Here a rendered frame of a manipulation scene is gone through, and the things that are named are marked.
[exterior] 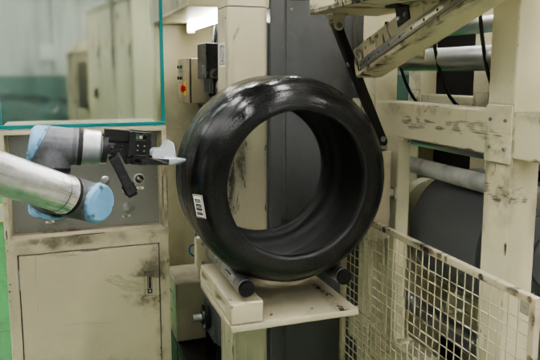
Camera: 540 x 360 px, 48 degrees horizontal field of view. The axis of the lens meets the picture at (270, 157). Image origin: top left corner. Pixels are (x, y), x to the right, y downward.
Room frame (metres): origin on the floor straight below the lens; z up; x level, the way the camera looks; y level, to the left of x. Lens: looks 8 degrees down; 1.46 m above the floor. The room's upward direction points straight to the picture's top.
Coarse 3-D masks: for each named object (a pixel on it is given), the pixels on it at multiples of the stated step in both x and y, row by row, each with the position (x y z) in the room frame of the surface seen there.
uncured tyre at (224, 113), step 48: (240, 96) 1.51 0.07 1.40; (288, 96) 1.52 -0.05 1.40; (336, 96) 1.58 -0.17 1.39; (192, 144) 1.53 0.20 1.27; (240, 144) 1.47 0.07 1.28; (336, 144) 1.85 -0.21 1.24; (192, 192) 1.47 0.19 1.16; (336, 192) 1.84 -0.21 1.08; (240, 240) 1.47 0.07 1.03; (288, 240) 1.80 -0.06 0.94; (336, 240) 1.56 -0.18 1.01
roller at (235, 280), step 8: (216, 256) 1.72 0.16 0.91; (216, 264) 1.70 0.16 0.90; (224, 264) 1.64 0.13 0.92; (224, 272) 1.61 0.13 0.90; (232, 272) 1.57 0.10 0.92; (232, 280) 1.54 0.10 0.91; (240, 280) 1.50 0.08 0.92; (248, 280) 1.49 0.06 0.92; (240, 288) 1.48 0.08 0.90; (248, 288) 1.49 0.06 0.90; (248, 296) 1.49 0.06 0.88
